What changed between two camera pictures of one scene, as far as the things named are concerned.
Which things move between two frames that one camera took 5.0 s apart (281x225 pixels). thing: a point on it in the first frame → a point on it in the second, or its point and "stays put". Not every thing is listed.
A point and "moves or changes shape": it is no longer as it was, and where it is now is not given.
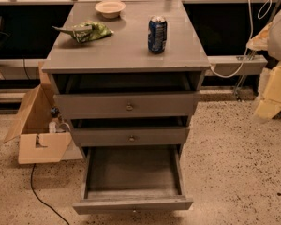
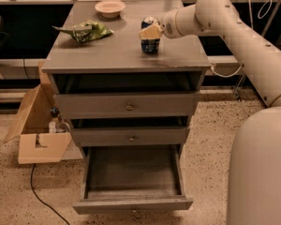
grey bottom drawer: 132,178 stays put
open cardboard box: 36,144 stays put
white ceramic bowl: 110,8 stays put
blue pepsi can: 157,34 moves or changes shape
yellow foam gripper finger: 276,93 → 152,32
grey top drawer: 125,96 stays put
